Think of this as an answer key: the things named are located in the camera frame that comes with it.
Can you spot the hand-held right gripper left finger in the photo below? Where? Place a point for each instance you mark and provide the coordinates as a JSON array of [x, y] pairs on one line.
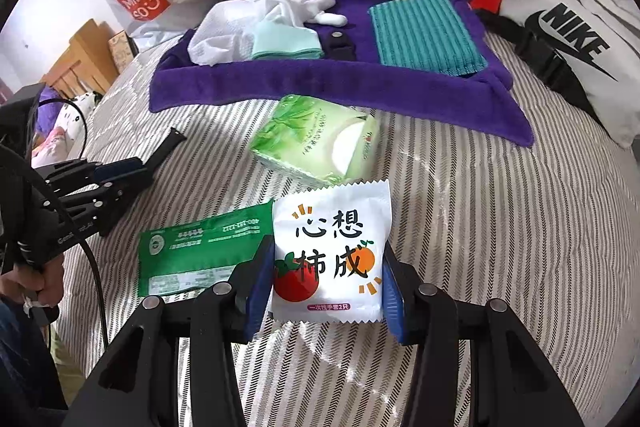
[[260, 287]]

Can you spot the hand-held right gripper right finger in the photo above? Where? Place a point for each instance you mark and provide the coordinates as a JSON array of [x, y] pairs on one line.
[[395, 302]]

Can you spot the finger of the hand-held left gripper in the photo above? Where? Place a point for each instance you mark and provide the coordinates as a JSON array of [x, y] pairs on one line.
[[120, 174], [167, 147]]

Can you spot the white fruit print packet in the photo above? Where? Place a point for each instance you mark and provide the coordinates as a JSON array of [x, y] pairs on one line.
[[330, 257]]

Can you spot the white mesh cloth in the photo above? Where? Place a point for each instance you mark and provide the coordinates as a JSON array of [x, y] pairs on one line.
[[220, 34]]

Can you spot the mint green cloth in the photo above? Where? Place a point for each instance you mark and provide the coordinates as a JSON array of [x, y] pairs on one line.
[[285, 42]]

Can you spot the white cotton gloves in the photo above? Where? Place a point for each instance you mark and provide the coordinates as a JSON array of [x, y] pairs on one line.
[[285, 7]]

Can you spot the teal ribbed cloth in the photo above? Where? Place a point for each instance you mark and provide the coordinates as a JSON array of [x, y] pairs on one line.
[[425, 34]]

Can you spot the person's left hand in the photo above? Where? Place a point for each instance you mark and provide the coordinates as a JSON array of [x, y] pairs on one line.
[[47, 282]]

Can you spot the green flat packet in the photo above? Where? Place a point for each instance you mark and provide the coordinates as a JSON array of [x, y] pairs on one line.
[[200, 252]]

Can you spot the colourful printed bedding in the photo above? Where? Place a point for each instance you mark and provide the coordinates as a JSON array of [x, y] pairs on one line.
[[55, 132]]

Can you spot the brown patterned box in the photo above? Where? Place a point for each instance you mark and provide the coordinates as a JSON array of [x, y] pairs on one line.
[[121, 52]]

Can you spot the wooden furniture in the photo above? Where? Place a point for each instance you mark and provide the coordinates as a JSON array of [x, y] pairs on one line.
[[80, 62]]

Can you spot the grey striped bed sheet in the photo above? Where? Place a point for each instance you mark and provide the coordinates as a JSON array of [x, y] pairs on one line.
[[475, 207]]

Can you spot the green tissue pack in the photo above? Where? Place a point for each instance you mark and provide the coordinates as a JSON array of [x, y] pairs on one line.
[[305, 137]]

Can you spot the person's blue jeans leg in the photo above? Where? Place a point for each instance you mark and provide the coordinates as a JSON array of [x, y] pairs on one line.
[[25, 367]]

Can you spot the purple towel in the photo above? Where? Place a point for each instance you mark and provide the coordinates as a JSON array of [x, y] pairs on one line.
[[310, 79]]

